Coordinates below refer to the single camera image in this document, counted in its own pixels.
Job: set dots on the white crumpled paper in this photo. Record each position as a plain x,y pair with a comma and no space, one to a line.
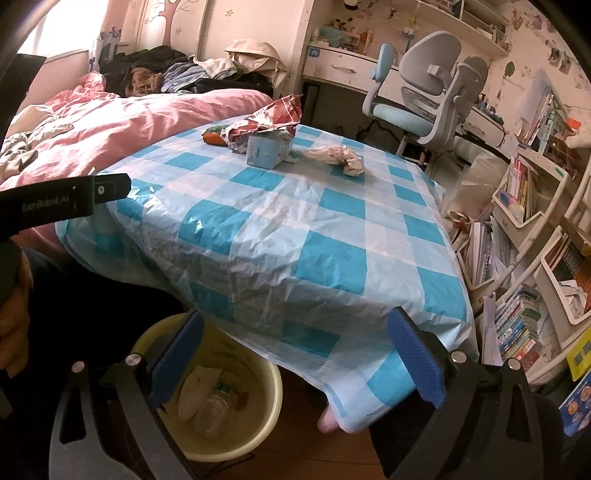
196,387

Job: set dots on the white wrapper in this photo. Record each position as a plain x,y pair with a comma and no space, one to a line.
332,154

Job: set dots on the white plastic packet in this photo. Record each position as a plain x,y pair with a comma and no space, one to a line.
235,141

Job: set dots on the brown furry cloth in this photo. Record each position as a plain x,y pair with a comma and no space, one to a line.
145,82

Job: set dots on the white tiered bookshelf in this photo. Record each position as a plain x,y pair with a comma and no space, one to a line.
531,221

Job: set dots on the blue white checkered tablecloth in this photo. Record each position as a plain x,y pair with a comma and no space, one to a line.
277,221

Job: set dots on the pink blanket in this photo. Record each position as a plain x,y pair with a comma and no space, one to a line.
115,120

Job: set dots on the white desk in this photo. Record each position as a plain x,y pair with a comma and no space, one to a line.
337,64

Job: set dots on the beige cloth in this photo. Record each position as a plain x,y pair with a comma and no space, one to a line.
254,55

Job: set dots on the bed headboard with tree decal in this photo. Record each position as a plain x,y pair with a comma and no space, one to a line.
217,23

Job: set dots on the grey blue office chair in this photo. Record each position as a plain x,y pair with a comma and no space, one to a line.
429,69

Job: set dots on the cream patterned cloth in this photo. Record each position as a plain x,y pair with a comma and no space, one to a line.
32,134

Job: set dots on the white garment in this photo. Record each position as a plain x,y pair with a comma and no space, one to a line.
217,67

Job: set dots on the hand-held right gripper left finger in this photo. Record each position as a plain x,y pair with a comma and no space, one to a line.
178,355

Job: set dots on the pale yellow plastic bin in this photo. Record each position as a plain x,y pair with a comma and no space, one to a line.
249,415

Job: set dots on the orange green snack packet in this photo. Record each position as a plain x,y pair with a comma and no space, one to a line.
213,137

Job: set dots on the light blue carton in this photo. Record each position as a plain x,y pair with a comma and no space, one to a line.
265,150

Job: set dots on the blue grey garment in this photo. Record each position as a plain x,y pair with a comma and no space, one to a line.
184,76

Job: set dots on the stack of books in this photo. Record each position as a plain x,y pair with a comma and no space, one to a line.
519,323

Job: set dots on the red snack bag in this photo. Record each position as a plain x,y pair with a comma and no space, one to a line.
272,115

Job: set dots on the person's left hand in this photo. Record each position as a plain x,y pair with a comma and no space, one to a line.
11,323

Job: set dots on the window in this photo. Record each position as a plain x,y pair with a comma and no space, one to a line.
64,27

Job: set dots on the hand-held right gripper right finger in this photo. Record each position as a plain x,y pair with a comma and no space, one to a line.
415,364

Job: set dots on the person's dark pants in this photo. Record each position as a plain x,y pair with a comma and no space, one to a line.
92,300

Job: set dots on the black clothing pile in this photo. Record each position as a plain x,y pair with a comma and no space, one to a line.
147,57

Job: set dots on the clear plastic bottle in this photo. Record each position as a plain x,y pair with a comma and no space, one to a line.
214,410

